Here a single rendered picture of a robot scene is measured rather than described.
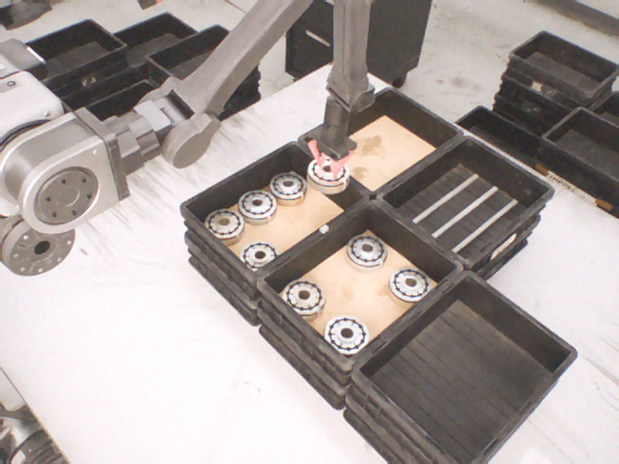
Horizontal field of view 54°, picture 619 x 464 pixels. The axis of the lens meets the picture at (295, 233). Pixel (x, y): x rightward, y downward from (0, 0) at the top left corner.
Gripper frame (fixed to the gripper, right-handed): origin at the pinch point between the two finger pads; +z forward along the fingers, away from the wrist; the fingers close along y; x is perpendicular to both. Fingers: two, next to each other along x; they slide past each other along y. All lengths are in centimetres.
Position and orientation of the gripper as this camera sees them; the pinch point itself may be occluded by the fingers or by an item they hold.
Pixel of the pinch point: (328, 167)
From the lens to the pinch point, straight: 149.6
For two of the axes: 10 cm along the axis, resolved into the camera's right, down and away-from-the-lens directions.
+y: -6.9, -5.6, 4.5
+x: -7.2, 4.6, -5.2
